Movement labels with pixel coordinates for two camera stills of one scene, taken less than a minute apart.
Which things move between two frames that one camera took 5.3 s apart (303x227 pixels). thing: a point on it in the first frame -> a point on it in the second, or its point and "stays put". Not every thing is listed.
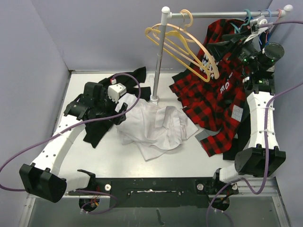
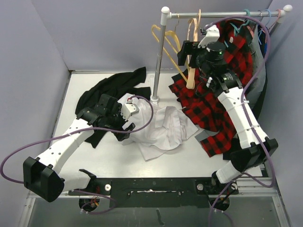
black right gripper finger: x=219 y=48 -> x=182 y=57
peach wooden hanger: x=164 y=25 -> x=191 y=74
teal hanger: x=250 y=15 stays put
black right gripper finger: x=236 y=37 -> x=189 y=48
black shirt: x=93 y=132 stays put
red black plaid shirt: x=214 y=94 stays put
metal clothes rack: x=166 y=14 stays put
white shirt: x=154 y=130 stays put
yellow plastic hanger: x=198 y=62 -> x=173 y=39
